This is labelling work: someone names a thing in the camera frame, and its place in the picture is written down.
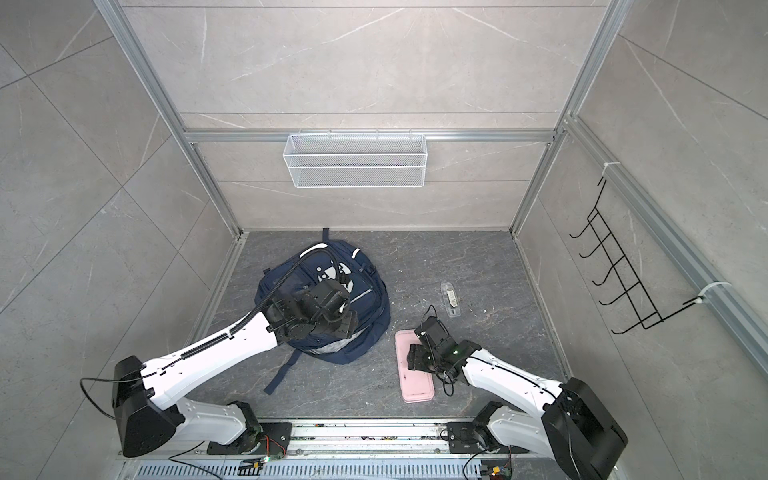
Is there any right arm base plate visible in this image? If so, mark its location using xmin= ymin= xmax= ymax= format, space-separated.
xmin=439 ymin=422 xmax=528 ymax=454

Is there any pink pencil case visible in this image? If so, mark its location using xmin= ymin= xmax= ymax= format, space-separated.
xmin=395 ymin=330 xmax=435 ymax=403

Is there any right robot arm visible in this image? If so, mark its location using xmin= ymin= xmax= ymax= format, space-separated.
xmin=407 ymin=316 xmax=628 ymax=479

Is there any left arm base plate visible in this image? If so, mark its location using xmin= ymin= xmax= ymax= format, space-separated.
xmin=206 ymin=422 xmax=293 ymax=457

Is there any aluminium front rail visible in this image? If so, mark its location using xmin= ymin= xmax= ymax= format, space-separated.
xmin=115 ymin=418 xmax=566 ymax=479

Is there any small clear plastic object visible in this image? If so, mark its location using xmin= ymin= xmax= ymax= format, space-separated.
xmin=440 ymin=281 xmax=461 ymax=318

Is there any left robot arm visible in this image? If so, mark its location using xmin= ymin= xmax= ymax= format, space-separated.
xmin=109 ymin=241 xmax=358 ymax=458

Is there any white wire mesh basket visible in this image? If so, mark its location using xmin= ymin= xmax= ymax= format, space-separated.
xmin=283 ymin=133 xmax=428 ymax=189

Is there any black wire hook rack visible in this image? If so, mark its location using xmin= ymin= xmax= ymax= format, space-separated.
xmin=568 ymin=177 xmax=705 ymax=336

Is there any navy blue student backpack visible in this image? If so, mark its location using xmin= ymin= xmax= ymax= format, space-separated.
xmin=254 ymin=228 xmax=391 ymax=395

